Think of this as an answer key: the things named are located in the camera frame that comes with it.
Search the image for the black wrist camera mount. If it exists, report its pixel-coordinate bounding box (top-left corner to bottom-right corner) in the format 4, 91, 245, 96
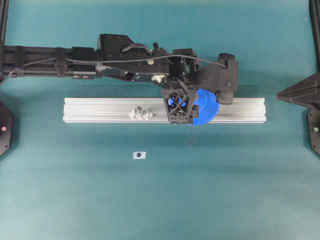
162, 88, 199, 125

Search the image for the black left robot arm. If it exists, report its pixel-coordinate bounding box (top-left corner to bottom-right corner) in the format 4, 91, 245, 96
0, 34, 238, 105

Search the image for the clear shaft bracket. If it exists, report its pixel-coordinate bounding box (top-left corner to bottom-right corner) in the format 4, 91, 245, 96
128, 106, 153, 121

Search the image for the small white marker sticker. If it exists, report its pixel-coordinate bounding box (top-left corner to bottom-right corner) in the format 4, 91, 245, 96
132, 151, 147, 160

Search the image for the black frame upright post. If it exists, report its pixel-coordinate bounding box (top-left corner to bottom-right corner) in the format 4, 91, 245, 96
309, 0, 320, 65

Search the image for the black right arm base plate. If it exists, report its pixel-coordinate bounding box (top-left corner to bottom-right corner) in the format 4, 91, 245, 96
307, 110, 320, 156

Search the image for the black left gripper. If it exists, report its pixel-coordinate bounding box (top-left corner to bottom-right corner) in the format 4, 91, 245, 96
194, 53, 238, 104

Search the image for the large blue gear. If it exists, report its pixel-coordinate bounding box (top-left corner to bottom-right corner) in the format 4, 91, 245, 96
167, 88, 221, 128

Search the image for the silver aluminium extrusion rail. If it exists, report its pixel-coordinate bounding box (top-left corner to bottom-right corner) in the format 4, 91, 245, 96
62, 97, 267, 124

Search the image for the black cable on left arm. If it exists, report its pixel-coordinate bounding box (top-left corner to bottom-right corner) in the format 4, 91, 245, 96
0, 53, 227, 83

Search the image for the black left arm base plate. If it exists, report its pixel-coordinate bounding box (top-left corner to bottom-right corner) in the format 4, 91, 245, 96
0, 101, 14, 156

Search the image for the black left frame post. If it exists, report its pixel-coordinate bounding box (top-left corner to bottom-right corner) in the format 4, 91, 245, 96
0, 0, 9, 51

